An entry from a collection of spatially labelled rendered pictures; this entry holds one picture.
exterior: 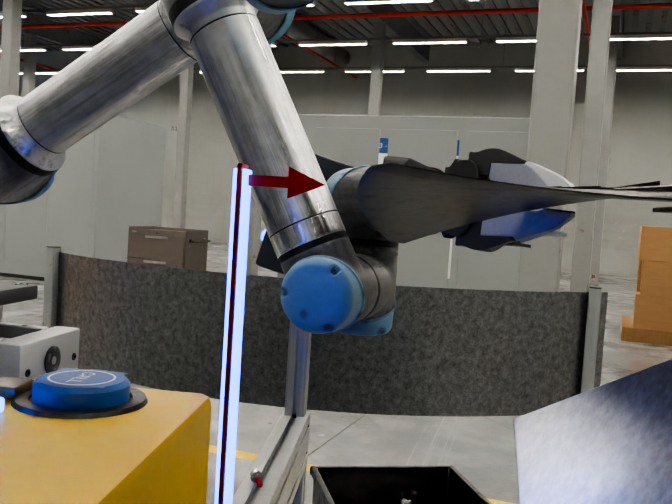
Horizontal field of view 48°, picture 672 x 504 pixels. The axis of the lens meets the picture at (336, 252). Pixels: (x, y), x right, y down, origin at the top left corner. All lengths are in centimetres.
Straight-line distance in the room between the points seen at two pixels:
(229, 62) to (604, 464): 50
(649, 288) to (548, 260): 386
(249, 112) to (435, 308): 165
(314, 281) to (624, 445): 31
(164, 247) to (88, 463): 706
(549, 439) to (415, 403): 180
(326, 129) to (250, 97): 625
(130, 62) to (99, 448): 75
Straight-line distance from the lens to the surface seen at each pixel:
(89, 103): 102
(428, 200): 56
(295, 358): 111
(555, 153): 479
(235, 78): 77
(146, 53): 98
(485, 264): 656
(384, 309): 86
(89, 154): 1025
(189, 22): 81
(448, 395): 241
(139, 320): 257
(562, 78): 485
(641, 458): 55
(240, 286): 57
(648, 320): 860
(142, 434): 30
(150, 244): 740
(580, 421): 59
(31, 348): 92
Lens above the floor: 116
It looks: 3 degrees down
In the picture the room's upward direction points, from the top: 4 degrees clockwise
